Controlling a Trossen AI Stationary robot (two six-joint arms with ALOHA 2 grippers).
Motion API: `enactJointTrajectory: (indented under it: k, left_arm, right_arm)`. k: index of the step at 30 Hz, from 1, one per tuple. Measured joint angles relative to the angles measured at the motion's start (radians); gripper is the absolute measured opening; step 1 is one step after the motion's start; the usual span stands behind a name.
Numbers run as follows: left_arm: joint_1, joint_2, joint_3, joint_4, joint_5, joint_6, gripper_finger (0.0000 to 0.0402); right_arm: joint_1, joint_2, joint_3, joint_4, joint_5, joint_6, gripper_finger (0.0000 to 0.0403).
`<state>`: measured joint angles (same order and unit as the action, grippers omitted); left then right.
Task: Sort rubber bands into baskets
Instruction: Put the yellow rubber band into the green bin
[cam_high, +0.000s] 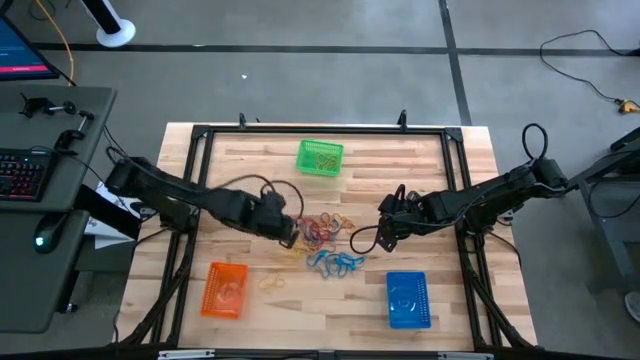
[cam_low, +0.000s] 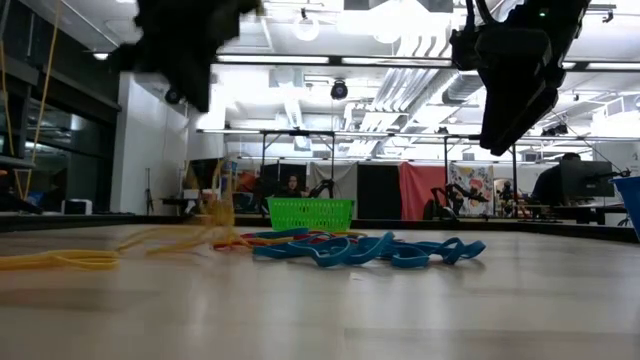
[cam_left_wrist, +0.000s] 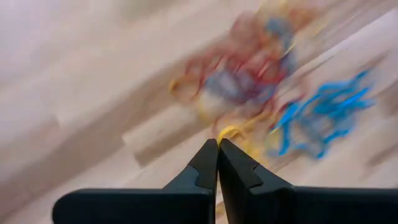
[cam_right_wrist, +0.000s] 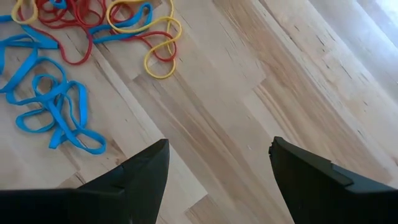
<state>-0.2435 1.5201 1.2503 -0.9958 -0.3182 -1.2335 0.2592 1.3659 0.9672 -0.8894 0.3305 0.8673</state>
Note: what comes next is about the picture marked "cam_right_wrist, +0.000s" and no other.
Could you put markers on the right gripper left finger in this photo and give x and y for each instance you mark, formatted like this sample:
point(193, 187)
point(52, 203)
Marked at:
point(140, 186)

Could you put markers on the red rubber band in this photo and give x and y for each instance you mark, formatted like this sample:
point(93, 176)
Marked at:
point(76, 63)
point(74, 9)
point(169, 59)

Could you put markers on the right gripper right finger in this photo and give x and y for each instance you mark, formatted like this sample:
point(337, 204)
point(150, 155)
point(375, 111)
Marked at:
point(311, 193)

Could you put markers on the yellow rubber band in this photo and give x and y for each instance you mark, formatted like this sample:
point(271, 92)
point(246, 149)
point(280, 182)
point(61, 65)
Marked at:
point(158, 76)
point(25, 22)

